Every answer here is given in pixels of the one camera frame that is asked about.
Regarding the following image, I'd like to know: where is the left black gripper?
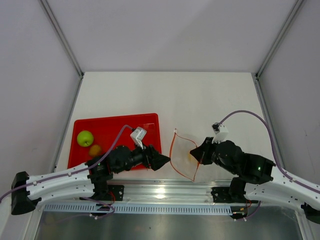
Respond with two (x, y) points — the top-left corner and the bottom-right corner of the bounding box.
(115, 138), (170, 174)

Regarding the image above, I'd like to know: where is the green apple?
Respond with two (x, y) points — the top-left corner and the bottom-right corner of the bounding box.
(76, 130), (94, 148)

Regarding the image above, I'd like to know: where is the left aluminium frame post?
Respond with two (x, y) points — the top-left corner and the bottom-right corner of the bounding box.
(38, 0), (84, 78)

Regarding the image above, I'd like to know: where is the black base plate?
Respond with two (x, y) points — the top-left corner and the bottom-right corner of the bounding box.
(104, 184), (125, 202)
(211, 186), (249, 204)

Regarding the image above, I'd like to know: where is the right aluminium frame post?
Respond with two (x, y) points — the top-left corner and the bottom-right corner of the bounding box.
(255, 0), (307, 81)

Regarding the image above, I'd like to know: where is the white slotted cable duct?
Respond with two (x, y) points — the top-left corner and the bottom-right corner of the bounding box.
(43, 202), (233, 216)

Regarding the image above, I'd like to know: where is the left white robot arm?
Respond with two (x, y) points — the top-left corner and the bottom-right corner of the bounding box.
(11, 145), (171, 216)

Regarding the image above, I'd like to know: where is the aluminium front rail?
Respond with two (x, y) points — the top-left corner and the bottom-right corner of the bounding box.
(33, 179), (307, 206)

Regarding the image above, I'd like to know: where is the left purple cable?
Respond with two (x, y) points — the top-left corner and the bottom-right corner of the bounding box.
(0, 124), (135, 203)

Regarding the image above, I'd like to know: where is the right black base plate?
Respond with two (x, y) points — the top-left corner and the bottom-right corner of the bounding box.
(211, 186), (249, 204)

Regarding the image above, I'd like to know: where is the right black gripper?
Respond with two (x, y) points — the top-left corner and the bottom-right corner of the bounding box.
(189, 137), (238, 175)

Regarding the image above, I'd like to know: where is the clear zip bag orange zipper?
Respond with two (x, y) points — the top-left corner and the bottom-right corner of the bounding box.
(169, 128), (200, 182)

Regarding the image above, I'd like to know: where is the orange peach with leaf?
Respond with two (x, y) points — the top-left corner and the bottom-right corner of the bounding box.
(187, 153), (198, 163)

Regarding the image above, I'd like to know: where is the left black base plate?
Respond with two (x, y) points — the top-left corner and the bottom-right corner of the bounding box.
(104, 184), (125, 202)

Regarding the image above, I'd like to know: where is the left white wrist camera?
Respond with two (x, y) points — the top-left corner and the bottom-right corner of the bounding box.
(130, 127), (147, 150)

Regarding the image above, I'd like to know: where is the small orange peach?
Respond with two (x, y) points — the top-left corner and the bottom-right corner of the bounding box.
(88, 144), (102, 158)

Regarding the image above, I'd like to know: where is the aluminium frame post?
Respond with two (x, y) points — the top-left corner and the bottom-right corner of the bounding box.
(38, 0), (84, 78)
(255, 0), (307, 81)

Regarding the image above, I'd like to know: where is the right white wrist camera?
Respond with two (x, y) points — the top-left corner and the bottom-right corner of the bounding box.
(211, 122), (229, 144)

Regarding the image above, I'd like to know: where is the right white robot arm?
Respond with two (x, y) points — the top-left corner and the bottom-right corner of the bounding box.
(189, 137), (320, 224)

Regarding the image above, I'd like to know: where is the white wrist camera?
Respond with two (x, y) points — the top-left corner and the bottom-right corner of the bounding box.
(130, 127), (147, 150)
(211, 122), (229, 144)

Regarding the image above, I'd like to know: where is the red plastic tray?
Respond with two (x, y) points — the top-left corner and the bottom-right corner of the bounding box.
(67, 113), (162, 168)

